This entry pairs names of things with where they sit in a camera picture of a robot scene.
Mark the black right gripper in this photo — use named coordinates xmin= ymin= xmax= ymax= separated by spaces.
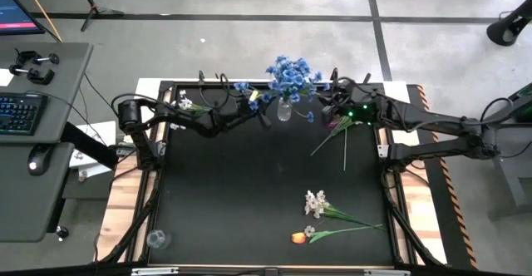
xmin=320 ymin=91 xmax=379 ymax=124

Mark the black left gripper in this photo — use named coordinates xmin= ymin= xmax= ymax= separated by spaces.
xmin=227 ymin=94 xmax=273 ymax=129

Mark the clear textured glass vase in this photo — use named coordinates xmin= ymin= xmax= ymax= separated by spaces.
xmin=277 ymin=96 xmax=293 ymax=122

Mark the blue artificial flower bunch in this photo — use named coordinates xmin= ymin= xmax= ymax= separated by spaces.
xmin=264 ymin=54 xmax=329 ymax=124
xmin=232 ymin=80 xmax=275 ymax=111

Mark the white artificial flower bunch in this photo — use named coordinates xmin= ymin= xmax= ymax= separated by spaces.
xmin=303 ymin=189 xmax=377 ymax=229
xmin=168 ymin=88 xmax=214 ymax=131

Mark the small clear smooth glass vase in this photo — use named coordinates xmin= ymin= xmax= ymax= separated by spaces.
xmin=145 ymin=229 xmax=172 ymax=251

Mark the small white flower sprig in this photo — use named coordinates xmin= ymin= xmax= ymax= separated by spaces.
xmin=303 ymin=220 xmax=325 ymax=239

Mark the black support beam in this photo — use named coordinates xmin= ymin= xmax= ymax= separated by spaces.
xmin=61 ymin=121 xmax=120 ymax=170

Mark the white paper stack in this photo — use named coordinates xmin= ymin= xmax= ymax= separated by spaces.
xmin=68 ymin=120 xmax=118 ymax=181

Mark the gray metal stand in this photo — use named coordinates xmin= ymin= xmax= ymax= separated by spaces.
xmin=492 ymin=82 xmax=532 ymax=219

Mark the gray desk panel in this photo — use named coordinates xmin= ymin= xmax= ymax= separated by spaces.
xmin=0 ymin=41 xmax=95 ymax=145
xmin=0 ymin=141 xmax=76 ymax=244

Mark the black tripod stand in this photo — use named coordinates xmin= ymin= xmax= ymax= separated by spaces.
xmin=68 ymin=0 xmax=126 ymax=32

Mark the black computer mouse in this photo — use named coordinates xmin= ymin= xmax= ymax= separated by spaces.
xmin=27 ymin=143 xmax=54 ymax=176

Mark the black C-clamp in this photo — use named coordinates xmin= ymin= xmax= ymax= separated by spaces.
xmin=7 ymin=64 xmax=56 ymax=86
xmin=15 ymin=49 xmax=62 ymax=67

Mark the black backlit keyboard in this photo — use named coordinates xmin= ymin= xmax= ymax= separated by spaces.
xmin=0 ymin=92 xmax=49 ymax=136

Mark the yellow pole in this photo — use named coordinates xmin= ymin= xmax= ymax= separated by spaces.
xmin=16 ymin=0 xmax=64 ymax=43

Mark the white paper sheet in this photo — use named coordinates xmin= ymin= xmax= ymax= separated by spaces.
xmin=0 ymin=67 xmax=16 ymax=87

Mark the computer monitor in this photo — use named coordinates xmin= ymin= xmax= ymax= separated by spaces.
xmin=0 ymin=0 xmax=46 ymax=36

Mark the black aluminium table frame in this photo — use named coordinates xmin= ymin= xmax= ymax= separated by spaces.
xmin=95 ymin=78 xmax=448 ymax=276

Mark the silver metal bracket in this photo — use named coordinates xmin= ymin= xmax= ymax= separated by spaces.
xmin=131 ymin=266 xmax=180 ymax=276
xmin=363 ymin=269 xmax=411 ymax=276

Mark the black cone base post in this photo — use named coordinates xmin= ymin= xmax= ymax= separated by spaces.
xmin=485 ymin=0 xmax=532 ymax=47

